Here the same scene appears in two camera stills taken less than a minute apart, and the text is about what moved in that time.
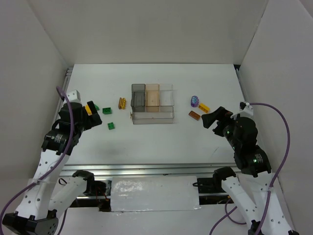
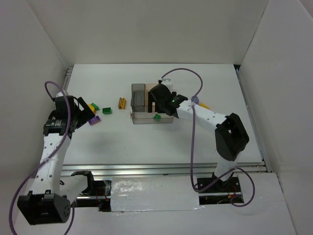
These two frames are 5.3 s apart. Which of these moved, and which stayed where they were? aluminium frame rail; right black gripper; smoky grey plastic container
Moved: right black gripper
Stayed: smoky grey plastic container; aluminium frame rail
